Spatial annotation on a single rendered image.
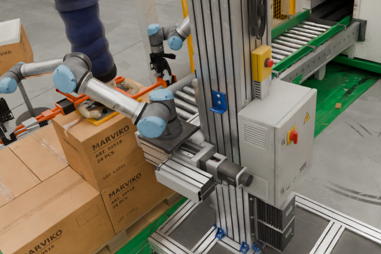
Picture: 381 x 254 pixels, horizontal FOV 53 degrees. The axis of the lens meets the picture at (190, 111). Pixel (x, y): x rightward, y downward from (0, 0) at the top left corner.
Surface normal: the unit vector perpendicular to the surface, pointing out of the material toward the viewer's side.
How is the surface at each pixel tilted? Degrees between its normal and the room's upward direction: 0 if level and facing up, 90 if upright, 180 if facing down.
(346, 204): 0
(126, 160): 90
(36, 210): 0
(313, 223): 0
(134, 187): 90
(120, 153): 90
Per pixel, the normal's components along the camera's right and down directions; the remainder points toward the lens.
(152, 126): -0.11, 0.62
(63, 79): -0.34, 0.50
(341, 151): -0.13, -0.82
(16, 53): 0.33, 0.49
